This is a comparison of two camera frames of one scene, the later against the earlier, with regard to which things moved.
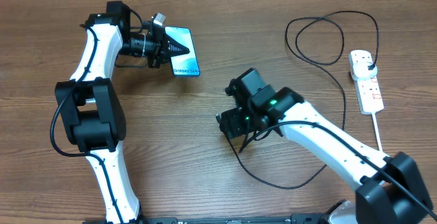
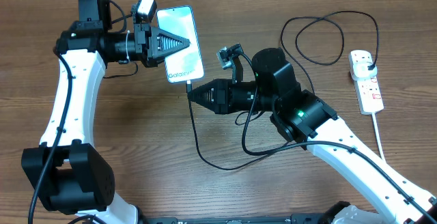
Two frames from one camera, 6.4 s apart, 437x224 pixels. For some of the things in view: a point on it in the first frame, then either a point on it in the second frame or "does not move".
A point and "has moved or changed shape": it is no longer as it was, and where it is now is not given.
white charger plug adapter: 361,72 does not move
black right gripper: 232,122 → 224,92
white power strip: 368,91 does not move
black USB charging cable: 258,177 → 190,102
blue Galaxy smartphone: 185,64 has moved or changed shape
